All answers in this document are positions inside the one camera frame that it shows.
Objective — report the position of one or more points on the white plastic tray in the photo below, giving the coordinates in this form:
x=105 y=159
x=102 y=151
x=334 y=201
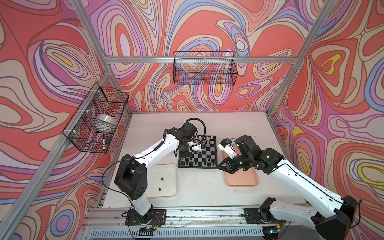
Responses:
x=169 y=185

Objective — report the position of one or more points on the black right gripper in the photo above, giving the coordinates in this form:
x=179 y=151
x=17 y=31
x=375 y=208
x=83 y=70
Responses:
x=229 y=167

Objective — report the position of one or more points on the black wire basket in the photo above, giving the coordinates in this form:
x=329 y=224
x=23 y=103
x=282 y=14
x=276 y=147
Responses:
x=85 y=131
x=204 y=68

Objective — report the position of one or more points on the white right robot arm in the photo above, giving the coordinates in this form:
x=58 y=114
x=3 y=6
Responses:
x=330 y=214

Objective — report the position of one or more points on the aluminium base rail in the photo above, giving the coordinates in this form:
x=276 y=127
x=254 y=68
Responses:
x=192 y=216

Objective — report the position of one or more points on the pink plastic tray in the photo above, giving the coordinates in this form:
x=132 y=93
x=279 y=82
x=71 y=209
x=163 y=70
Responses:
x=242 y=179

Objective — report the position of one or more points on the silver tape roll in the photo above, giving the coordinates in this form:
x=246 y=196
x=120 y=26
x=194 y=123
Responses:
x=107 y=119

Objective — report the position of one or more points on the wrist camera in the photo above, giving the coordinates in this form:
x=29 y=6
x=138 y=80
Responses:
x=227 y=148
x=197 y=148

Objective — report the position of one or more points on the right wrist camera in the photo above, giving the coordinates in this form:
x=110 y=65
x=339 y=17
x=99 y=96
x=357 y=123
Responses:
x=227 y=148

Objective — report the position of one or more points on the black wire basket left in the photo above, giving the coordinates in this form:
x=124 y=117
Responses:
x=85 y=131

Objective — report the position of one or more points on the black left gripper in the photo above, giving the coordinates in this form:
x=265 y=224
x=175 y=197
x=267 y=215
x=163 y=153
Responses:
x=182 y=155

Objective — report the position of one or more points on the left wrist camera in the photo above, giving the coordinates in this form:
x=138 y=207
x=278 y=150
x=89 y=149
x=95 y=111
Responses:
x=197 y=148

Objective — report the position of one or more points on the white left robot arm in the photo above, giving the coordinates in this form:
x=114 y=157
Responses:
x=132 y=173

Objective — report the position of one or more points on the black and grey chessboard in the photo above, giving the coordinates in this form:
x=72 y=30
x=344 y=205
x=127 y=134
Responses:
x=206 y=159

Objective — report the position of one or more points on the black wire basket back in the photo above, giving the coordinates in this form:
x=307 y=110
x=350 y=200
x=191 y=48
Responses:
x=204 y=68

